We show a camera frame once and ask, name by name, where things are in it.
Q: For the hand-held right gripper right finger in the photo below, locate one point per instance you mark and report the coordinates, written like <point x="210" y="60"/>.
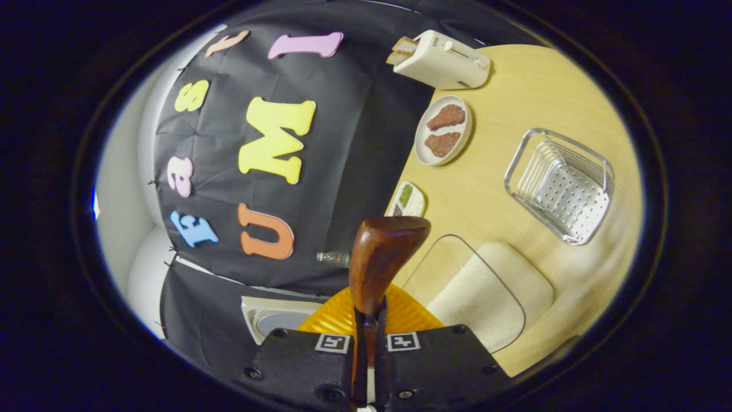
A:
<point x="434" y="366"/>

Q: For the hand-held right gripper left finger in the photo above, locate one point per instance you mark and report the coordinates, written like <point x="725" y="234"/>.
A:
<point x="303" y="372"/>

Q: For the white rice cooker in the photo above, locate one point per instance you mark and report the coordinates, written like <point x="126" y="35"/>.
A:
<point x="274" y="320"/>

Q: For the brown wooden spoon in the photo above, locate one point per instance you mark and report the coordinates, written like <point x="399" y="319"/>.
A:
<point x="380" y="257"/>

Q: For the clear water bottle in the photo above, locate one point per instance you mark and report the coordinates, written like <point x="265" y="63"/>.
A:
<point x="334" y="258"/>

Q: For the white divided bean dish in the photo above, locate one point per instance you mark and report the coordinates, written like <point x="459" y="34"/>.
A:
<point x="407" y="200"/>

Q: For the brown meat piece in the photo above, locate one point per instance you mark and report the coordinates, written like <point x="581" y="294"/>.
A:
<point x="447" y="116"/>
<point x="442" y="144"/>

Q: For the white round plate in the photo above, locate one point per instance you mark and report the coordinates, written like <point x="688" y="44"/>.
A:
<point x="443" y="133"/>

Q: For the white toaster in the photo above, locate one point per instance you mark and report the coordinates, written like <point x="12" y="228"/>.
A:
<point x="446" y="60"/>

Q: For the toast bread slice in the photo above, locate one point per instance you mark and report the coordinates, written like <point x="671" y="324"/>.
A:
<point x="406" y="44"/>
<point x="399" y="57"/>

